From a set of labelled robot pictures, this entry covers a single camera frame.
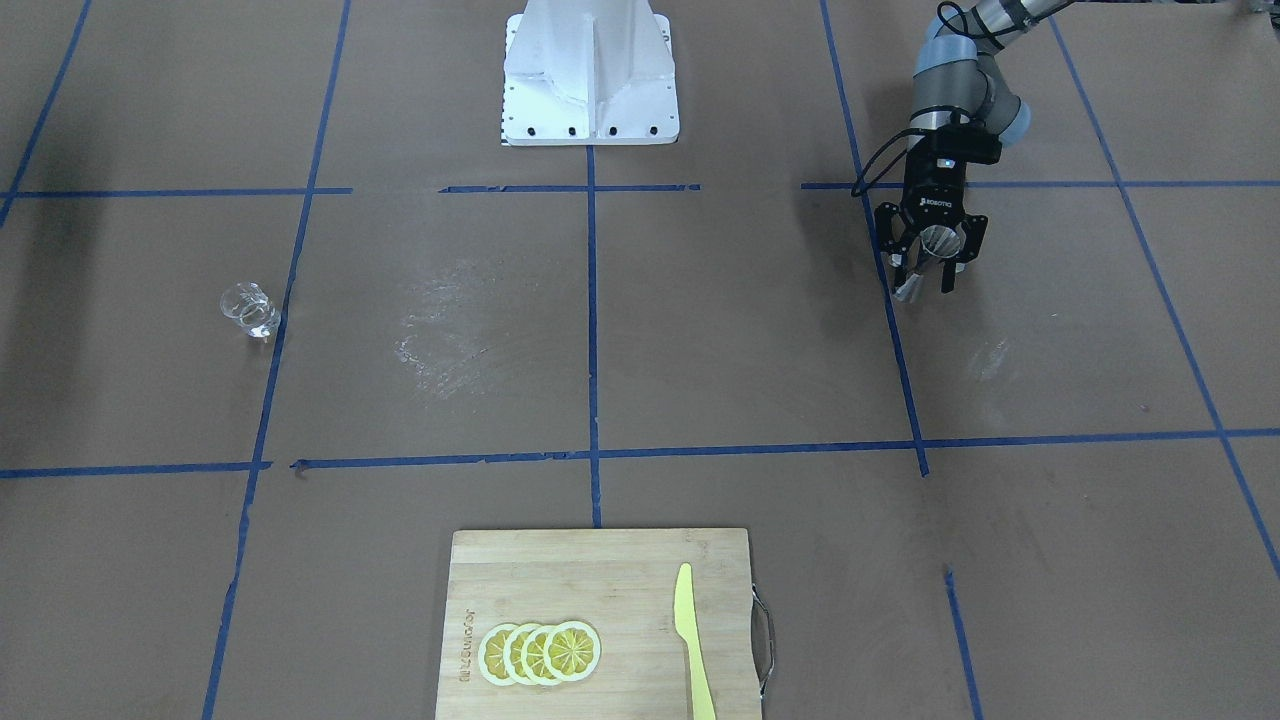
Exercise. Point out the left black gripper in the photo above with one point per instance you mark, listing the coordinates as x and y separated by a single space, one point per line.
933 191

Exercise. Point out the steel measuring jigger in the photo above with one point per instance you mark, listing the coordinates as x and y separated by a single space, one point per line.
930 249

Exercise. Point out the clear glass shaker cup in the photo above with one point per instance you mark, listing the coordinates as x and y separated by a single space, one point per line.
248 306

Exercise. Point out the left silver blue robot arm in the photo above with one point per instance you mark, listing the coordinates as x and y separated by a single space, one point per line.
963 114

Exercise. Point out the wooden cutting board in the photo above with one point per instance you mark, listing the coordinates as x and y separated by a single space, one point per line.
621 582

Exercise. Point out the yellow plastic knife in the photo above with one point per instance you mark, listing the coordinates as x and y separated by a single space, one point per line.
686 626

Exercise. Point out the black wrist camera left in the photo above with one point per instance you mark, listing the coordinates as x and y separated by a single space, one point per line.
965 144

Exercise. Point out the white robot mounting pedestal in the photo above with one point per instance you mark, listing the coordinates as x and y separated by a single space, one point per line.
579 73

